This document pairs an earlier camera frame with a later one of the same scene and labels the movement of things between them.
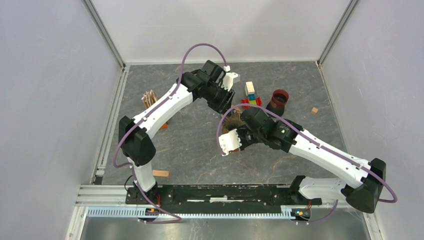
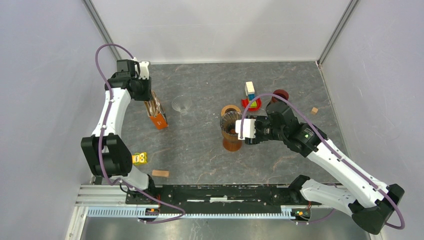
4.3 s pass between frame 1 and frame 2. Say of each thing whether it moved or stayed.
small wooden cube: stayed
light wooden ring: stayed
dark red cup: stayed
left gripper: moved
